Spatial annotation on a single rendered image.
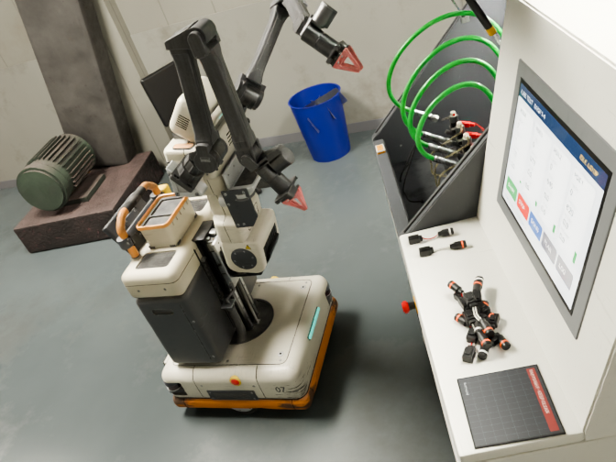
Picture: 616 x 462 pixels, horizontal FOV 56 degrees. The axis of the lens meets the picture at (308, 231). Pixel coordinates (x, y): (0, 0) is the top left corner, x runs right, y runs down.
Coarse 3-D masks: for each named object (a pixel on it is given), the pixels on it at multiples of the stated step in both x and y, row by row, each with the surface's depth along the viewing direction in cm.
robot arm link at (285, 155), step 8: (280, 144) 173; (264, 152) 179; (272, 152) 172; (280, 152) 171; (288, 152) 174; (248, 160) 173; (264, 160) 174; (272, 160) 173; (280, 160) 172; (288, 160) 172; (248, 168) 175; (256, 168) 174; (272, 168) 174; (280, 168) 174
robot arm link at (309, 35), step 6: (306, 24) 172; (312, 24) 171; (318, 24) 170; (306, 30) 170; (312, 30) 170; (318, 30) 171; (306, 36) 171; (312, 36) 170; (318, 36) 170; (306, 42) 172; (312, 42) 171
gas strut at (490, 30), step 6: (468, 0) 128; (474, 0) 128; (474, 6) 129; (474, 12) 130; (480, 12) 129; (480, 18) 130; (486, 18) 130; (486, 24) 131; (486, 30) 133; (492, 30) 132; (498, 42) 134
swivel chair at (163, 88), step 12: (156, 72) 388; (168, 72) 394; (144, 84) 384; (156, 84) 389; (168, 84) 395; (180, 84) 401; (156, 96) 390; (168, 96) 396; (156, 108) 391; (168, 108) 397; (168, 120) 397
